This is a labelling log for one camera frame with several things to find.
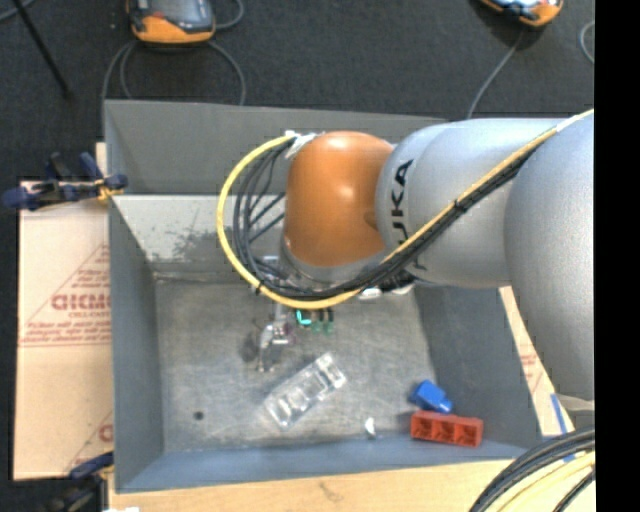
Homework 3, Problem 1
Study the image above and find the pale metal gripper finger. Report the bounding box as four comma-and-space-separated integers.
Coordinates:
267, 322, 293, 374
255, 323, 275, 374

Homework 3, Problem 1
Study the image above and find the clear plastic tray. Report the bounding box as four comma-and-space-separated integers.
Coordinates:
262, 351, 348, 431

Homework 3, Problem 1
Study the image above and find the grey metal bin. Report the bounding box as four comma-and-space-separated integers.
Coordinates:
102, 99, 545, 494

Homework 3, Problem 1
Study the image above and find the blue plastic block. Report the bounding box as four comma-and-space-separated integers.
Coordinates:
406, 379, 454, 414

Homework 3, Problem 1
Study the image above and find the red-brown flat block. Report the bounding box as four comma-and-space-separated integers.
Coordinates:
409, 410, 485, 448

